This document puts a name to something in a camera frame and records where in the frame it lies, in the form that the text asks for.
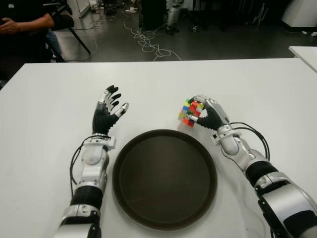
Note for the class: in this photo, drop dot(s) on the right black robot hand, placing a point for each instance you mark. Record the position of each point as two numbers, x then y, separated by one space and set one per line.
216 116

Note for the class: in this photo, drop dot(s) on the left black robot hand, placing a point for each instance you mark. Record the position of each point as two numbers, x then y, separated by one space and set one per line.
102 121

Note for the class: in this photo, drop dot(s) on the multicoloured Rubik's cube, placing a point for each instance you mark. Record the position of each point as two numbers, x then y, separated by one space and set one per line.
185 109

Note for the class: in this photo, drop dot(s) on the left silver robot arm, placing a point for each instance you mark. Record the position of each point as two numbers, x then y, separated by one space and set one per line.
94 158

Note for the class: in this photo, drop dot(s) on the bystander bare forearm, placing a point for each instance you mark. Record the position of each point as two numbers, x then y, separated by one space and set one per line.
29 24

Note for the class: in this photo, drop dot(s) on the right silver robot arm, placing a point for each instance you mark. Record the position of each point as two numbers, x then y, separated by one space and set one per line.
230 143

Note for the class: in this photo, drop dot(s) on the dark brown round plate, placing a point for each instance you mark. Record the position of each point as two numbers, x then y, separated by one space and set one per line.
163 178

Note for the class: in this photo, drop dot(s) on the black office chair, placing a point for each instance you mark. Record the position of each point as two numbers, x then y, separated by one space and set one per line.
64 21

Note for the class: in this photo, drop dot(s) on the white side table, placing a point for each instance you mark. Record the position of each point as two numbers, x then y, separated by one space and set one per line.
305 55

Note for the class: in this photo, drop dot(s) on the folded metal stand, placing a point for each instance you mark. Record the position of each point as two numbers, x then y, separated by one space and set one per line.
260 15

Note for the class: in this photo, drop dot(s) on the white humanoid robot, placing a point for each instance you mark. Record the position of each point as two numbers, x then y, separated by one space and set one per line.
172 15

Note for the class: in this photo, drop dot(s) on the white storage unit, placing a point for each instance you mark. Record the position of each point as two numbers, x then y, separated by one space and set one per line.
79 6

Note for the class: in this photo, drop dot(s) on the black cabinet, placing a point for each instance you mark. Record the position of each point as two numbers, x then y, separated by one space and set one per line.
153 12

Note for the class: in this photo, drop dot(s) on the white curved cabinet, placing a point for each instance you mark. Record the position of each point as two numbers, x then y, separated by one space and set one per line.
301 11

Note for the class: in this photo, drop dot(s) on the person in black t-shirt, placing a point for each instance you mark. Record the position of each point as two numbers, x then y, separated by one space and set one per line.
22 7

